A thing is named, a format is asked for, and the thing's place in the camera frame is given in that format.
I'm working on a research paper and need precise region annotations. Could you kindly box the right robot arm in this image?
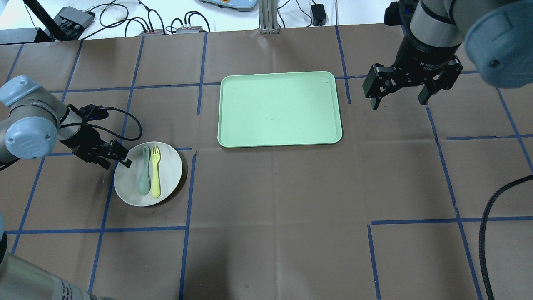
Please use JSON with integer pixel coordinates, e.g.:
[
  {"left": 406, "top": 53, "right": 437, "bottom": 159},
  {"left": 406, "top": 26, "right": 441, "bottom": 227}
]
[{"left": 362, "top": 0, "right": 533, "bottom": 110}]

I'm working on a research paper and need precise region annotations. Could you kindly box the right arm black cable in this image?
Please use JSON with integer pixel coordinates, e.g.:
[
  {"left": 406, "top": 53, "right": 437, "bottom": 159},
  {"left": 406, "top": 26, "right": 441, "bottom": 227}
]
[{"left": 479, "top": 174, "right": 533, "bottom": 300}]

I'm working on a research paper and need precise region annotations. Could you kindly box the grey-green plastic spoon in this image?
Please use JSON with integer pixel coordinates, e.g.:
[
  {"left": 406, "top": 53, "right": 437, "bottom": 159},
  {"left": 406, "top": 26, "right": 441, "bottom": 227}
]
[{"left": 137, "top": 146, "right": 151, "bottom": 196}]

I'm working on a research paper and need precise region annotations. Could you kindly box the white round plate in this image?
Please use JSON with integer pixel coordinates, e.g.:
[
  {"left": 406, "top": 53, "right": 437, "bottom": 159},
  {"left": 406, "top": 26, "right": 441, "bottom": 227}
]
[{"left": 113, "top": 142, "right": 183, "bottom": 207}]

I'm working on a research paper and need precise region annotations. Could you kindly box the yellow plastic fork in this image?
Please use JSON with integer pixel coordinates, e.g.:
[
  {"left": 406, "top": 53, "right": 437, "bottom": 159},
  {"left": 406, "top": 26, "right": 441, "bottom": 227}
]
[{"left": 150, "top": 145, "right": 161, "bottom": 199}]

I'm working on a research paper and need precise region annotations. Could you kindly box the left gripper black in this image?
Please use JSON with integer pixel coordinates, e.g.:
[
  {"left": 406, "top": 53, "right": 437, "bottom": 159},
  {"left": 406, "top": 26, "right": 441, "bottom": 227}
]
[{"left": 62, "top": 104, "right": 132, "bottom": 169}]

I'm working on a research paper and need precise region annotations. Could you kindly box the light green tray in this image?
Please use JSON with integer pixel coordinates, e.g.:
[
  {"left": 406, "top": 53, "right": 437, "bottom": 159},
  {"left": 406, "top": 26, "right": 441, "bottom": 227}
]
[{"left": 217, "top": 71, "right": 343, "bottom": 148}]

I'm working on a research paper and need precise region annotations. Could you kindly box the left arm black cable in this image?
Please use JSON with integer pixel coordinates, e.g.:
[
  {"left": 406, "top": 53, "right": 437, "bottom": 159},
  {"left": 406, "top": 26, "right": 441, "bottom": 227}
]
[{"left": 85, "top": 106, "right": 143, "bottom": 141}]

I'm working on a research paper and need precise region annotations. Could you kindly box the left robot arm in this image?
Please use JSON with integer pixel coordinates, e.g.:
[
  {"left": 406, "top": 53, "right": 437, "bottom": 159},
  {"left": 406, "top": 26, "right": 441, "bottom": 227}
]
[{"left": 0, "top": 75, "right": 132, "bottom": 300}]

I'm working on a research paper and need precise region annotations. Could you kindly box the usb hub box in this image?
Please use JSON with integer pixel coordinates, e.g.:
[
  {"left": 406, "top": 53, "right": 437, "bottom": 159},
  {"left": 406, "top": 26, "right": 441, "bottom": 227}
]
[{"left": 53, "top": 6, "right": 95, "bottom": 30}]

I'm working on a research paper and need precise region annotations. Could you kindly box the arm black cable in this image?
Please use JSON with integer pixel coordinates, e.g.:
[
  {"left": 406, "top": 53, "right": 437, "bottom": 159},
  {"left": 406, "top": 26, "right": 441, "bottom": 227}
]
[
  {"left": 479, "top": 174, "right": 533, "bottom": 300},
  {"left": 85, "top": 106, "right": 143, "bottom": 141}
]

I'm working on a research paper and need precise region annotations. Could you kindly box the brown paper table cover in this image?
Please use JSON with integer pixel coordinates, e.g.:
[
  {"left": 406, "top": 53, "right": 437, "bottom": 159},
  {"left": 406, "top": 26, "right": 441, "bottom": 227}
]
[{"left": 1, "top": 24, "right": 532, "bottom": 300}]

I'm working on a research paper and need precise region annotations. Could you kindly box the black power adapter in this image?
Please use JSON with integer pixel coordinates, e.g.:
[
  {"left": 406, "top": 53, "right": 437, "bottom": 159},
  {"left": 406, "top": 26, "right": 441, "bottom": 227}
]
[{"left": 311, "top": 3, "right": 327, "bottom": 26}]

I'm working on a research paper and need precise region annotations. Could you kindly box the aluminium frame post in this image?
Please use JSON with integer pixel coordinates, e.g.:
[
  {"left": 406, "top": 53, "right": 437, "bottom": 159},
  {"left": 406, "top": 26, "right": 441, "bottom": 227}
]
[{"left": 258, "top": 0, "right": 280, "bottom": 35}]

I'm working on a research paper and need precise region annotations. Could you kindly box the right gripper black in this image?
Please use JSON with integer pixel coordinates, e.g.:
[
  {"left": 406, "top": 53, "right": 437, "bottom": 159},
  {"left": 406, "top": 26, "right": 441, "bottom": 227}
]
[{"left": 362, "top": 33, "right": 463, "bottom": 110}]

